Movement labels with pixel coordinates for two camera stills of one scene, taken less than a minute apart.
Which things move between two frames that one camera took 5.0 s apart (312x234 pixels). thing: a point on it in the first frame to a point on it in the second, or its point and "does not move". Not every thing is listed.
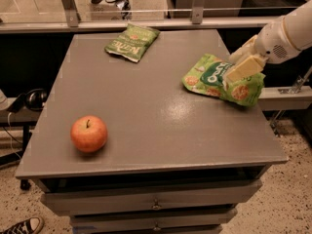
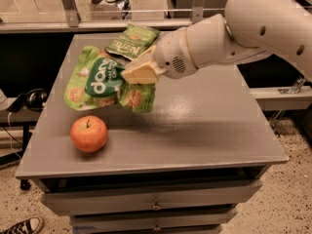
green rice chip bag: x=208 y=76 to x=97 y=81
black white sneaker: x=31 y=225 does not move
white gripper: x=272 y=44 to x=172 y=54
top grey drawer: x=150 y=198 does not move
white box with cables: x=105 y=7 does not move
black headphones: x=33 y=99 does not move
